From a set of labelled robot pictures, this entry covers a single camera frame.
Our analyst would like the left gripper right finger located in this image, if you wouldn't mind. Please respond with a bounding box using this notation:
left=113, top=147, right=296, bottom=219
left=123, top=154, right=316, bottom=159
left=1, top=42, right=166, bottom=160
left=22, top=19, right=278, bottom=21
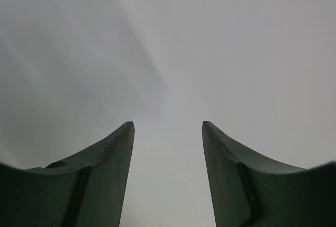
left=202, top=121, right=335, bottom=227

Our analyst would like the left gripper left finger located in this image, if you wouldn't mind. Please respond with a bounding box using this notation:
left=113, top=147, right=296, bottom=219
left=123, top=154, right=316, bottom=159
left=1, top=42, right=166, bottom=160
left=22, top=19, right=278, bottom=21
left=1, top=121, right=134, bottom=226

